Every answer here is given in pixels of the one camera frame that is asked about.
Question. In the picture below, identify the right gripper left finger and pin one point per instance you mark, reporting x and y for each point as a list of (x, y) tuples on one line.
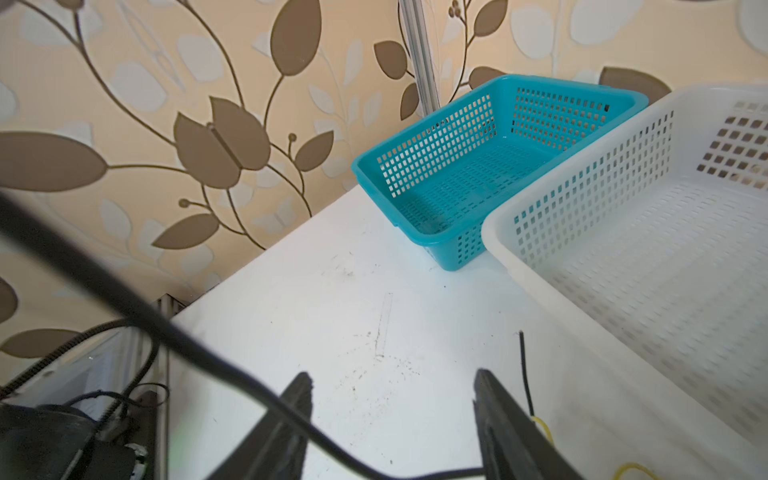
[(272, 450)]

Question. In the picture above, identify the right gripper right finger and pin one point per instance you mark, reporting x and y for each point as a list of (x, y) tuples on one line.
[(511, 445)]

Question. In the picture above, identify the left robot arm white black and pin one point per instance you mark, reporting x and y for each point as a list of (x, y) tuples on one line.
[(58, 441)]

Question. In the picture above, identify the middle white plastic basket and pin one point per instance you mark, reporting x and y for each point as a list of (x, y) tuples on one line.
[(650, 247)]

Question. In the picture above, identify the teal plastic basket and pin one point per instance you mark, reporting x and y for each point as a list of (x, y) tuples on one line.
[(439, 179)]

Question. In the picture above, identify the aluminium frame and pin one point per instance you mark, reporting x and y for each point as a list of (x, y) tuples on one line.
[(412, 18)]

